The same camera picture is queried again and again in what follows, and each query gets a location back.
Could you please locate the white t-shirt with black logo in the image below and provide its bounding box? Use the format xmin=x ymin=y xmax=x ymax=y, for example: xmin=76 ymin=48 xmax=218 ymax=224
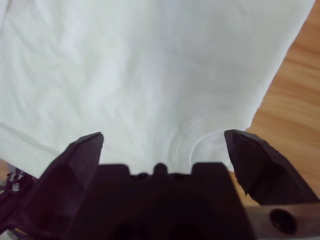
xmin=0 ymin=0 xmax=317 ymax=180

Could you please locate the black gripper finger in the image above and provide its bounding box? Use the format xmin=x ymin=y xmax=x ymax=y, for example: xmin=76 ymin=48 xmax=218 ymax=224
xmin=14 ymin=131 xmax=105 ymax=240
xmin=223 ymin=128 xmax=320 ymax=207

